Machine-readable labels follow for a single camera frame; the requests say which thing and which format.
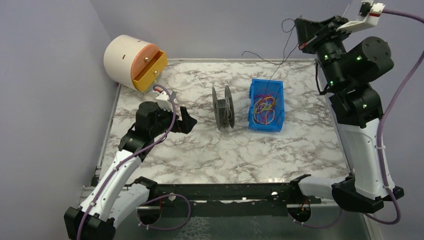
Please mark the yellow drawer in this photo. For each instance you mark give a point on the yellow drawer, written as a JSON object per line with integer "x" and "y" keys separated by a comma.
{"x": 146, "y": 68}

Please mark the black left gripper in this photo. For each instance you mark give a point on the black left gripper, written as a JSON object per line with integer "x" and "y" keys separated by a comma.
{"x": 177, "y": 122}

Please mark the black cable spool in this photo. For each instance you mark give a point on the black cable spool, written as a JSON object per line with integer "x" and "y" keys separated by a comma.
{"x": 223, "y": 109}

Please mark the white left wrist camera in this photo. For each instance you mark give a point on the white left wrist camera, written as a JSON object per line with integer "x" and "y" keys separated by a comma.
{"x": 163, "y": 100}

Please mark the blue plastic bin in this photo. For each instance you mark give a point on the blue plastic bin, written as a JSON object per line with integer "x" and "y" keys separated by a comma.
{"x": 267, "y": 109}

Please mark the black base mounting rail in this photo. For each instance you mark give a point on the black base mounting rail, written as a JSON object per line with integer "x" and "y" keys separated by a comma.
{"x": 152, "y": 200}

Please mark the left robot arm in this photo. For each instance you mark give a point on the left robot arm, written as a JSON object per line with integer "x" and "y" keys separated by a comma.
{"x": 100, "y": 214}

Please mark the cream cylindrical drawer cabinet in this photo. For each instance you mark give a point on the cream cylindrical drawer cabinet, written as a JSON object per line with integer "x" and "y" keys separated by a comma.
{"x": 120, "y": 54}

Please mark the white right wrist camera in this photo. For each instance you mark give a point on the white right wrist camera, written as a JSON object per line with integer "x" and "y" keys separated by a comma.
{"x": 369, "y": 15}

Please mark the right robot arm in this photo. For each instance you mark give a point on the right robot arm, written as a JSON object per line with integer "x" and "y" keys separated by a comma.
{"x": 357, "y": 107}

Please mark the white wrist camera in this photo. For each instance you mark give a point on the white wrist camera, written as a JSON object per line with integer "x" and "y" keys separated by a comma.
{"x": 369, "y": 15}
{"x": 163, "y": 100}

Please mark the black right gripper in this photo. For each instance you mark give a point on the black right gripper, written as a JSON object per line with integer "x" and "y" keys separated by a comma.
{"x": 311, "y": 36}

